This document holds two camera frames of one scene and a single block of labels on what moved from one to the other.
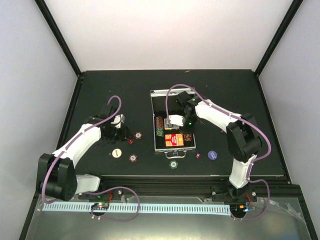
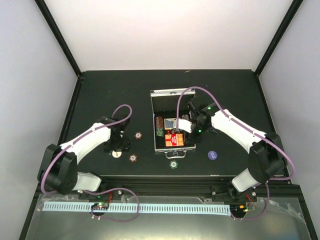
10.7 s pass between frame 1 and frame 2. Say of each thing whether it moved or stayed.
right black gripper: moved
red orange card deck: stayed
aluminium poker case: stayed
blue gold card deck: stayed
